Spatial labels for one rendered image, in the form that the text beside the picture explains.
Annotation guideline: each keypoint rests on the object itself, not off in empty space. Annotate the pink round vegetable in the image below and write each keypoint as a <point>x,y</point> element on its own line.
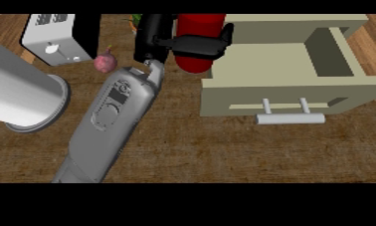
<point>105,63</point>

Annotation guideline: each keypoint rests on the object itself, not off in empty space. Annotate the green and orange vegetable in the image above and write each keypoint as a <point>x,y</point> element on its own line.
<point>134,22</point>

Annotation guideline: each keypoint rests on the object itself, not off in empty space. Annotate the white toaster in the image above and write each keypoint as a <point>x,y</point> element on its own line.
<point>53,41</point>

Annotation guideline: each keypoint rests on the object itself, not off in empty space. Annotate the grey cylindrical pot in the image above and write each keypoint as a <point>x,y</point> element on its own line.
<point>24,97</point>

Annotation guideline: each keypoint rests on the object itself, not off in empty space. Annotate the red can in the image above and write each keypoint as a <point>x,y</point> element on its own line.
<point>195,24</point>

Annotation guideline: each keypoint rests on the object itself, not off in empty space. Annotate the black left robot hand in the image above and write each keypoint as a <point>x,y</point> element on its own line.
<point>152,41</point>

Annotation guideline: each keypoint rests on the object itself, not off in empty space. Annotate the beige open drawer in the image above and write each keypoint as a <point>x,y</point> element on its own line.
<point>264,60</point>

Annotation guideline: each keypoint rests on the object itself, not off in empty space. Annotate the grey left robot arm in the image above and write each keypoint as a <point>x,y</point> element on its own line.
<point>109,117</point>

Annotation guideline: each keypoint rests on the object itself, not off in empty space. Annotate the beige drawer front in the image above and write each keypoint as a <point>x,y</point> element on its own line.
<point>274,94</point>

